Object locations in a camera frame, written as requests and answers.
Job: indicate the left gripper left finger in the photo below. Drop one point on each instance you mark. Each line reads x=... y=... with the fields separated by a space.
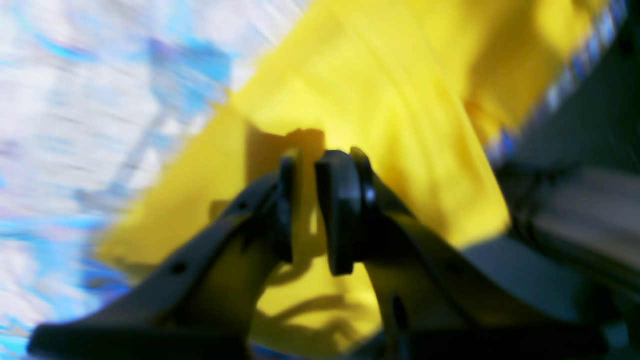
x=199 y=304

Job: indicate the yellow T-shirt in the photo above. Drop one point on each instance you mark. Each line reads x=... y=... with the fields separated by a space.
x=426 y=88

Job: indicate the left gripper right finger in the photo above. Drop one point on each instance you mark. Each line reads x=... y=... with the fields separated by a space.
x=434 y=304

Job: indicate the patterned blue tablecloth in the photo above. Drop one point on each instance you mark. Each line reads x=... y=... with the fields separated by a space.
x=97 y=96

